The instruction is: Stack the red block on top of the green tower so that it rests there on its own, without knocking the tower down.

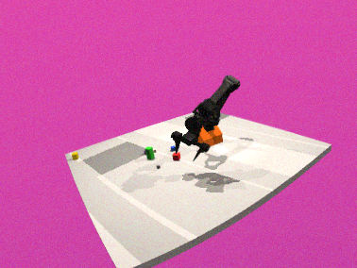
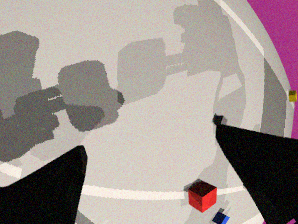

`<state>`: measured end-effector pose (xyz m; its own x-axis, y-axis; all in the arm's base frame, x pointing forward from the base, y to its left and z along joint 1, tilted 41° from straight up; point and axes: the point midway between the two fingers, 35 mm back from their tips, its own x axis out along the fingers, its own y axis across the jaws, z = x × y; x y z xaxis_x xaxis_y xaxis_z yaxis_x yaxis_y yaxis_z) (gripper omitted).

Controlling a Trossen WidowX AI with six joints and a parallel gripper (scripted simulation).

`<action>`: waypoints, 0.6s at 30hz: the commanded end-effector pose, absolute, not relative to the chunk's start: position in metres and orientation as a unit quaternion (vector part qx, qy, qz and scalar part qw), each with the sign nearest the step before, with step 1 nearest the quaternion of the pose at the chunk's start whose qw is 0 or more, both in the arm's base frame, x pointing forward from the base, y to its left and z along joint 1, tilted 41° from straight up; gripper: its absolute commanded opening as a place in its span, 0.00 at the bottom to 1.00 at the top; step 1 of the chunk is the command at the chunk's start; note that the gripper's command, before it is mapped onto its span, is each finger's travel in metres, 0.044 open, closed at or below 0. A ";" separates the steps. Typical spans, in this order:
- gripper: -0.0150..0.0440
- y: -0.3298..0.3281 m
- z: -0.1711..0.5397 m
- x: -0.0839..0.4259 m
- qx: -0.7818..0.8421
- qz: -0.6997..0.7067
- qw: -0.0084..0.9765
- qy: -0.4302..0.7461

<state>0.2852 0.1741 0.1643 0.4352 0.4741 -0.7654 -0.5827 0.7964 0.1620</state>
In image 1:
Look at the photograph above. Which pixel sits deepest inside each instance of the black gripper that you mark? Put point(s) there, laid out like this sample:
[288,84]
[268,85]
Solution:
[203,147]

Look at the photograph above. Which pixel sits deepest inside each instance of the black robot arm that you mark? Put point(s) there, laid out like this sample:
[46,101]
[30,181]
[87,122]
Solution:
[207,114]

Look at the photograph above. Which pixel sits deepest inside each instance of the yellow block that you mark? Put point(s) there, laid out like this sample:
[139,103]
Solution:
[75,156]

